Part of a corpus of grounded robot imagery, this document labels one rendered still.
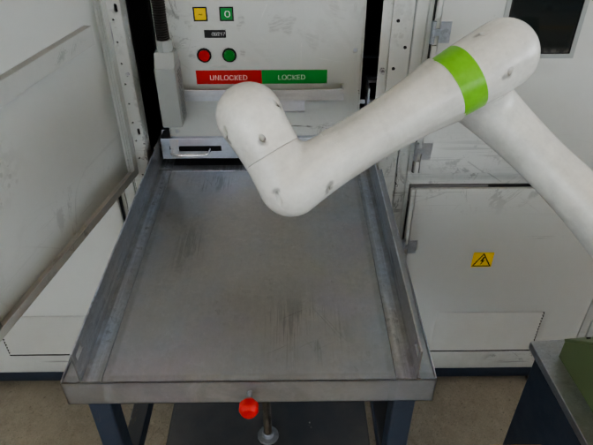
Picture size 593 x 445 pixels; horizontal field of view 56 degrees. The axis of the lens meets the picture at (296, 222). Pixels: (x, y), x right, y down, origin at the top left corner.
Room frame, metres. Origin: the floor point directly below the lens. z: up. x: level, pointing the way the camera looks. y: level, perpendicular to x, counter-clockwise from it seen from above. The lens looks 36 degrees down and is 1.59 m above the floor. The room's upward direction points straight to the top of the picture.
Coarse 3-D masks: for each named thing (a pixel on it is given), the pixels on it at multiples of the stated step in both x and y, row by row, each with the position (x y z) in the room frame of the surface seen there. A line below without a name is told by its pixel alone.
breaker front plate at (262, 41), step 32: (192, 0) 1.31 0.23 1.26; (224, 0) 1.31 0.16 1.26; (256, 0) 1.31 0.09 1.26; (288, 0) 1.31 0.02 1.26; (320, 0) 1.31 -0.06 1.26; (352, 0) 1.31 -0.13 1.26; (192, 32) 1.31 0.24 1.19; (256, 32) 1.31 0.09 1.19; (288, 32) 1.31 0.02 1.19; (320, 32) 1.31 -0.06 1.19; (352, 32) 1.31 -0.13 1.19; (192, 64) 1.31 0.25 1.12; (224, 64) 1.31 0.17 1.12; (256, 64) 1.31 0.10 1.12; (288, 64) 1.31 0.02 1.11; (320, 64) 1.31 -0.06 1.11; (352, 64) 1.31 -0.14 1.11; (352, 96) 1.31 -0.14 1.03; (192, 128) 1.31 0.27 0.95; (320, 128) 1.31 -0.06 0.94
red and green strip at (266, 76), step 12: (204, 72) 1.31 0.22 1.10; (216, 72) 1.31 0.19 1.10; (228, 72) 1.31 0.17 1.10; (240, 72) 1.31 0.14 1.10; (252, 72) 1.31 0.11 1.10; (264, 72) 1.31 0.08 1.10; (276, 72) 1.31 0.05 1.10; (288, 72) 1.31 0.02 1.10; (300, 72) 1.31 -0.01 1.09; (312, 72) 1.31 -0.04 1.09; (324, 72) 1.31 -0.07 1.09
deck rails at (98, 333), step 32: (160, 192) 1.15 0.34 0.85; (128, 224) 0.95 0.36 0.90; (384, 224) 0.98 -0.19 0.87; (128, 256) 0.91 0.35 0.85; (384, 256) 0.90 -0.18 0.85; (128, 288) 0.81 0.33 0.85; (384, 288) 0.81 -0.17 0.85; (96, 320) 0.70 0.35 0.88; (96, 352) 0.65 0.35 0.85; (416, 352) 0.61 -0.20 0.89
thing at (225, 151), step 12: (168, 132) 1.33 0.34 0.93; (168, 144) 1.30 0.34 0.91; (180, 144) 1.30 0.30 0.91; (192, 144) 1.30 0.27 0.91; (204, 144) 1.30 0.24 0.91; (216, 144) 1.30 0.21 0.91; (228, 144) 1.30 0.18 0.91; (168, 156) 1.30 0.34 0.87; (204, 156) 1.30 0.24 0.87; (216, 156) 1.30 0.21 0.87; (228, 156) 1.30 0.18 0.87
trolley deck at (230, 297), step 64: (192, 192) 1.16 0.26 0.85; (256, 192) 1.16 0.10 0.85; (384, 192) 1.16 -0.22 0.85; (192, 256) 0.91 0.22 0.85; (256, 256) 0.91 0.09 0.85; (320, 256) 0.91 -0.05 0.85; (128, 320) 0.73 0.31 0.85; (192, 320) 0.73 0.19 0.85; (256, 320) 0.73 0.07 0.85; (320, 320) 0.73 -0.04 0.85; (384, 320) 0.72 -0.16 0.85; (64, 384) 0.58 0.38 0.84; (128, 384) 0.59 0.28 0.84; (192, 384) 0.59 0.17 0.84; (256, 384) 0.59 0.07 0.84; (320, 384) 0.59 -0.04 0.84; (384, 384) 0.59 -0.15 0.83
